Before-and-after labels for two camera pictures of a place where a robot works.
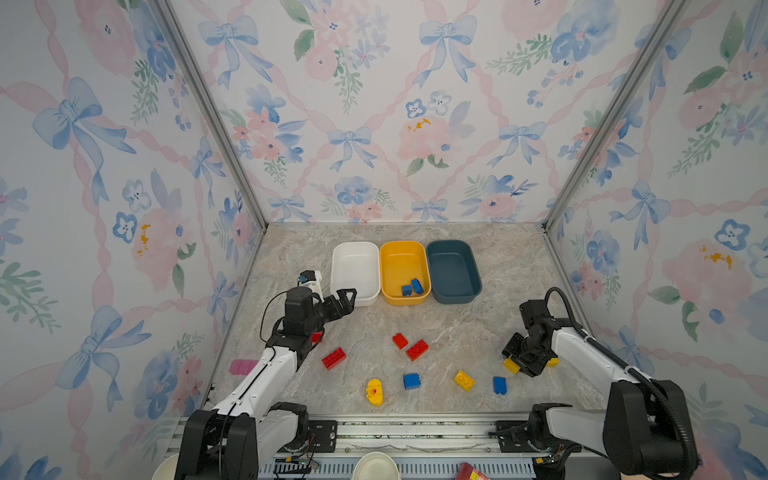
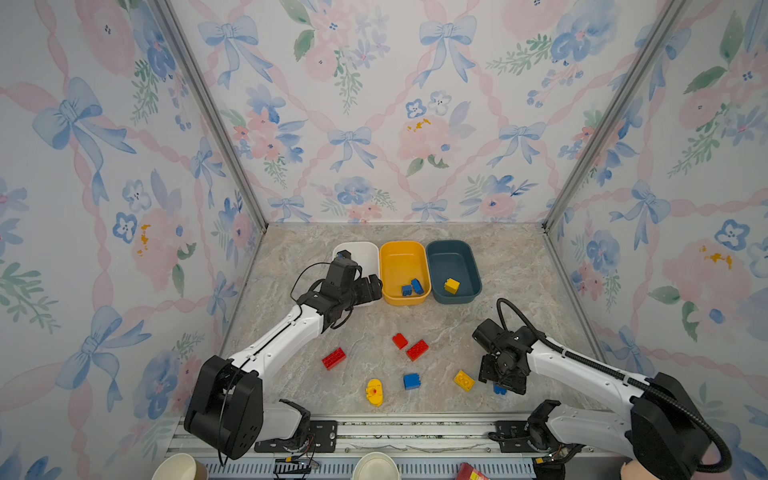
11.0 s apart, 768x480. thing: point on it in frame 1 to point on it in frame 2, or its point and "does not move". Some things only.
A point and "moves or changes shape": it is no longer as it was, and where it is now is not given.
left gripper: [336, 313] to [375, 287]
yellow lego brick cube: [511, 365] moves or changes shape
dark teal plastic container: [454, 272] does not move
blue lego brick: [417, 286] does not move
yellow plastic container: [404, 273] does not move
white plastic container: [356, 265] does not move
